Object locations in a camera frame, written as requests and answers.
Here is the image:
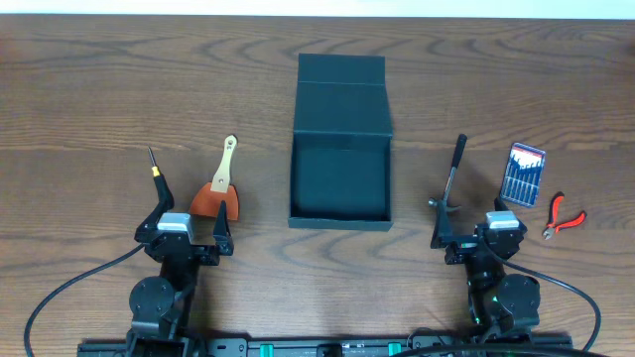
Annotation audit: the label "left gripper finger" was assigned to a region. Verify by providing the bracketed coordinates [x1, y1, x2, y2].
[143, 185, 175, 229]
[212, 200, 232, 244]

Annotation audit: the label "precision screwdriver set case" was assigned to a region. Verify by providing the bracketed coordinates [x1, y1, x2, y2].
[499, 143, 547, 207]

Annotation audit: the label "orange scraper wooden handle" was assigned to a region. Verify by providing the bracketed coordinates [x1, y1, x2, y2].
[189, 134, 240, 222]

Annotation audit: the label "red handled pliers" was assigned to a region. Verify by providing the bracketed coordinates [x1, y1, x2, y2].
[542, 191, 587, 241]

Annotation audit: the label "small claw hammer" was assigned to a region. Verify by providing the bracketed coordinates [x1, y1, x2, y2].
[429, 134, 467, 212]

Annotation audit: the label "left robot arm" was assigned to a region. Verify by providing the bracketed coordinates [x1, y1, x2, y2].
[126, 187, 234, 356]

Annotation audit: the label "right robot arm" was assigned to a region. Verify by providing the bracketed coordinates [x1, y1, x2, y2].
[429, 198, 541, 343]

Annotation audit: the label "black yellow screwdriver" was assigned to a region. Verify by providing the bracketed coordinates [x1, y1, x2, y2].
[148, 147, 174, 209]

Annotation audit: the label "dark green open box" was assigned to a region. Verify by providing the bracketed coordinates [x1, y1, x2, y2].
[288, 54, 393, 231]

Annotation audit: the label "left black cable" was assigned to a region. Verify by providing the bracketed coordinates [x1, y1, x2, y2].
[23, 242, 148, 357]

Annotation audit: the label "black cable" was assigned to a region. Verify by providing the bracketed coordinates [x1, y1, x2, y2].
[23, 242, 148, 357]
[478, 237, 603, 354]

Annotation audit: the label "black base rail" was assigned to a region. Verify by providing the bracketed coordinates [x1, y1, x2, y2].
[76, 334, 574, 357]

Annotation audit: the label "right black cable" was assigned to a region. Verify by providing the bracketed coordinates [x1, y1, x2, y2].
[478, 237, 603, 354]

